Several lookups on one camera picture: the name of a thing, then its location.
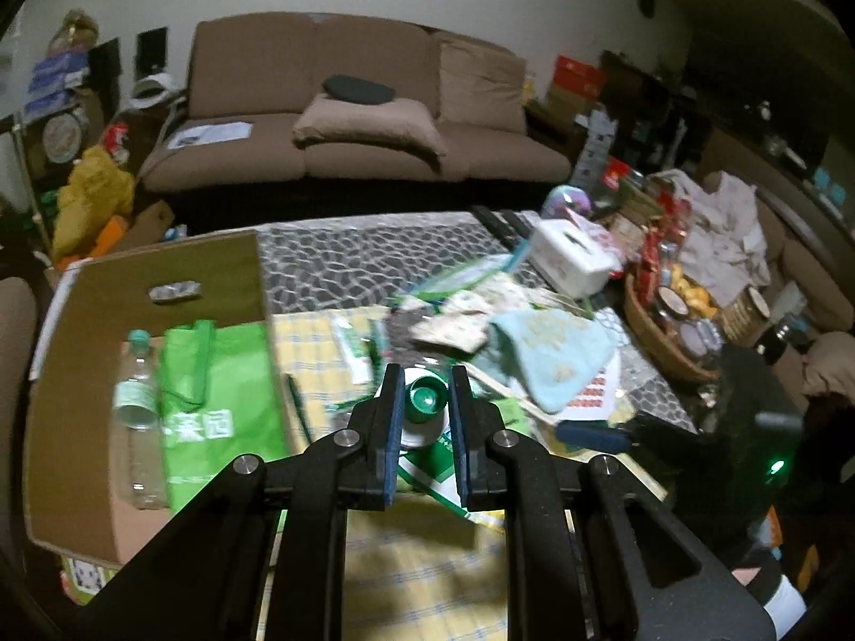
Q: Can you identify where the yellow plaid tablecloth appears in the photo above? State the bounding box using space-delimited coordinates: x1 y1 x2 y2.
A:
257 310 642 641

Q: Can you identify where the paper sheet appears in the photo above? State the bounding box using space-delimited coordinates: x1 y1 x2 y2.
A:
166 121 253 149

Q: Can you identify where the brown corner sofa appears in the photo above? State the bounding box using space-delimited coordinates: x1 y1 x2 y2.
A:
701 127 855 408

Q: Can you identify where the green tote bag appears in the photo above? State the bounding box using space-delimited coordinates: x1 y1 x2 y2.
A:
157 320 288 512

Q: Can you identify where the pile of snack packets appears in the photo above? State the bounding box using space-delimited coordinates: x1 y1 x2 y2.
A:
601 160 689 295

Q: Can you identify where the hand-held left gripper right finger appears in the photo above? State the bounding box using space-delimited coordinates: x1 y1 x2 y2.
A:
450 366 779 641

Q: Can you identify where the brown cushion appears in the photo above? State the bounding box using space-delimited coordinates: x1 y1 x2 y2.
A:
292 95 447 158

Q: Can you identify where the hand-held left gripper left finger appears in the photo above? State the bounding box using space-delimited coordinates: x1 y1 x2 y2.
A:
73 364 403 641

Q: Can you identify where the silver foil pack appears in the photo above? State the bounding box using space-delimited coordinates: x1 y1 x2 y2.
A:
148 280 201 304

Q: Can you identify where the round tin lid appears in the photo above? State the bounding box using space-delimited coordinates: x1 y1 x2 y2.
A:
43 113 88 161

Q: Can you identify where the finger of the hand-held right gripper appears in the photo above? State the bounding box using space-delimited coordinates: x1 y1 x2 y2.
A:
556 417 709 455

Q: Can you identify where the grey pebble pattern mat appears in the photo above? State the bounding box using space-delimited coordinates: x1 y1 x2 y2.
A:
257 210 699 432

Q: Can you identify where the clear zip bag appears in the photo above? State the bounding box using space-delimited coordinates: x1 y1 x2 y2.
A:
407 257 518 304

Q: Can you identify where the light teal cloth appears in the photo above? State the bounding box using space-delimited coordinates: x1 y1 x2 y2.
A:
491 310 616 415

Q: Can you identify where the wicker basket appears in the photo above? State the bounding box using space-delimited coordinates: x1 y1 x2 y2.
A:
624 270 729 385

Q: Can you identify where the yellow plastic bag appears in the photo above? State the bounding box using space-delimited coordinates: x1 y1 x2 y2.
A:
52 147 135 261

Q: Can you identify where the beige patterned pouch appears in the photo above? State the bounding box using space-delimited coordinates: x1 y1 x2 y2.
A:
407 280 499 355

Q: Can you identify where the white round device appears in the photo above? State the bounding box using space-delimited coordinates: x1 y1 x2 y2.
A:
130 73 181 111

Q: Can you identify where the black pen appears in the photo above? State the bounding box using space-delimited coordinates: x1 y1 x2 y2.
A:
287 374 312 445

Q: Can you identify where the white tissue box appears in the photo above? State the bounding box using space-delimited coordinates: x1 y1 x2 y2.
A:
527 217 619 298

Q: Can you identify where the cardboard box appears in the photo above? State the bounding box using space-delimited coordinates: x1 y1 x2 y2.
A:
23 230 295 565

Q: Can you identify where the white green tube pack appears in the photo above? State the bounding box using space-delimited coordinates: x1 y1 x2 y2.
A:
330 317 375 385

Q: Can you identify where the beige clothes heap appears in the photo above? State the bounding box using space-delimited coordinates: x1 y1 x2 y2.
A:
681 170 772 308

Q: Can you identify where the purple round toy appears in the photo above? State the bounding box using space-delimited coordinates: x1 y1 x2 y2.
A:
541 185 595 221

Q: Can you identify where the person's right forearm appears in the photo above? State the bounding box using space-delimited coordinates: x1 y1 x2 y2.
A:
731 564 809 641

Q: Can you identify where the red box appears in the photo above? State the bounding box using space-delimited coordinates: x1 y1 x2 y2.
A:
551 54 609 98

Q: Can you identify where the green yellow toothpaste tube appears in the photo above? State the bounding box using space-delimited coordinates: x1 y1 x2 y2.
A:
380 364 509 531

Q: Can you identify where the white sheet of red stickers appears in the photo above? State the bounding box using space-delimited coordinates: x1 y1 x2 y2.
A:
568 350 625 415

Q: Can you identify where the stack of blue packets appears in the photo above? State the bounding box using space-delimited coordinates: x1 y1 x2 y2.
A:
27 53 91 114

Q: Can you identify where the black flat pad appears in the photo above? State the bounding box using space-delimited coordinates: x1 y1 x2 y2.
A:
322 75 397 106

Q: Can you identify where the clear water bottle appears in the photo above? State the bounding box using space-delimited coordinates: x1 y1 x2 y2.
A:
110 330 168 512

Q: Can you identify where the black wall panel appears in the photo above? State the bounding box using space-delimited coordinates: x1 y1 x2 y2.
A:
135 27 168 77

